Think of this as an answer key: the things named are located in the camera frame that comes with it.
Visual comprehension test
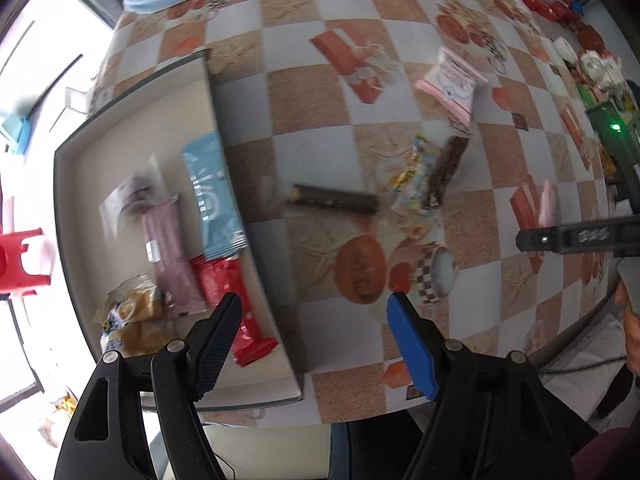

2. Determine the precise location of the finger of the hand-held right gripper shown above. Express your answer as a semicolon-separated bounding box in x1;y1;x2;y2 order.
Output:
516;215;640;258

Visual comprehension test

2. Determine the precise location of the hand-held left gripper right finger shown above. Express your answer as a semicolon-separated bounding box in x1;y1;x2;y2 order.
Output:
386;292;576;480

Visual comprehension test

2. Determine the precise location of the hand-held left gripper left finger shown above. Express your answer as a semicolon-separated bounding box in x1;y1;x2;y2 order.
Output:
52;292;244;480

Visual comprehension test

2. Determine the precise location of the red snack packet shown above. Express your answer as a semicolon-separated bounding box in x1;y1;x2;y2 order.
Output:
190;255;279;367

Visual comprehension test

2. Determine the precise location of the yellow potato stick bag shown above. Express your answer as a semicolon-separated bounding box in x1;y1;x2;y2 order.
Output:
92;275;173;356

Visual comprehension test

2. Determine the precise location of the pink snack bar packet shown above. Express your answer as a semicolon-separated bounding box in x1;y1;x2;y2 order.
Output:
140;195;208;318

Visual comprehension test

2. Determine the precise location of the light blue snack packet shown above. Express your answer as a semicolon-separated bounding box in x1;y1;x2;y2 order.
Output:
181;132;249;261

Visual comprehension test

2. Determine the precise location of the brown bar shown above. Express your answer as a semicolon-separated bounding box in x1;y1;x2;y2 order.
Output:
422;132;471;208

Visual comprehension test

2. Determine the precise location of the dark chocolate bar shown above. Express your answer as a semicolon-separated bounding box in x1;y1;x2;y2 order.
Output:
285;184;381;215

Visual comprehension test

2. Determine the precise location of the clear packet with dark snack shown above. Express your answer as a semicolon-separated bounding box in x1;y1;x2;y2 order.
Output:
99;157;166;241

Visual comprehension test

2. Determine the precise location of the colourful candy packet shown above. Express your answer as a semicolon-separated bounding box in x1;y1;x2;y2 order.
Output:
390;135;441;216

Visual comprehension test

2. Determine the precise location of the pink and white snack packet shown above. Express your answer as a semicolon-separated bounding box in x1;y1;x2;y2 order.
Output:
414;47;488;128

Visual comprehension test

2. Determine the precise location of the grey cardboard tray box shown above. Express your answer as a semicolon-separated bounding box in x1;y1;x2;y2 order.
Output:
52;49;306;411

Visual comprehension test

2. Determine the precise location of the person's right hand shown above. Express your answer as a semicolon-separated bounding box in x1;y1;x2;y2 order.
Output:
615;280;640;376

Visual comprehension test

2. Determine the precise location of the white paper roll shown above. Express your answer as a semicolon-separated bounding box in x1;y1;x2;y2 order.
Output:
552;35;581;63

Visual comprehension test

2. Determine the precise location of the orange brown bag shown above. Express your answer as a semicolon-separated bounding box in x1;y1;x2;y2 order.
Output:
577;25;606;51

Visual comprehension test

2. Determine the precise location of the red plastic stool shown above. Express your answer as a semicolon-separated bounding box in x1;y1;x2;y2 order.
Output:
0;227;53;296

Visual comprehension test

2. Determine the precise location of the blue box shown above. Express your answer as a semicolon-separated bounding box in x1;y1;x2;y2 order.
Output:
0;112;33;153

